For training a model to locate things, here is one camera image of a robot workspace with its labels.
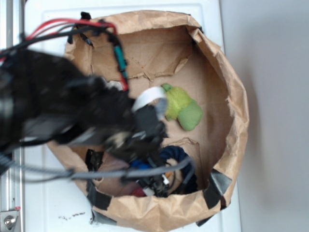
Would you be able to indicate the green plush animal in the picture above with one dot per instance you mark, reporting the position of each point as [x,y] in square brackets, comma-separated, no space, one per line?
[182,107]

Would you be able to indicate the aluminium frame rail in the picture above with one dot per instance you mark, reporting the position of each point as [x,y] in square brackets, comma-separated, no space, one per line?
[12,195]

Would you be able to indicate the black tape piece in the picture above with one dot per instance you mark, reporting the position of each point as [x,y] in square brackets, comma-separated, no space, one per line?
[96,198]
[218,185]

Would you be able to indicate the metal corner bracket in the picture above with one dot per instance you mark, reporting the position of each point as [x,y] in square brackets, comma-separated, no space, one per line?
[8,220]

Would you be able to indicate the crumpled white paper ball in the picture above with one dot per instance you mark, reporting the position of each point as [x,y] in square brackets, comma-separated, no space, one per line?
[115,84]

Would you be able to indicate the black tape piece right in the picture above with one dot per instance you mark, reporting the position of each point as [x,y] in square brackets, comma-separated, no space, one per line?
[218,185]

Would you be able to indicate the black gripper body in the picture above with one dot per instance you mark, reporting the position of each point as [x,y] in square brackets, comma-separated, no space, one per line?
[158,185]

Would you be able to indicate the brown paper bag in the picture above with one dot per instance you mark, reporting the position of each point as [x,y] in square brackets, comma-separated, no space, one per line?
[169,47]

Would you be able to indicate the black tape piece left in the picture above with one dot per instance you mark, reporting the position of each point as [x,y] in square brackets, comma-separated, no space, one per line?
[96,198]

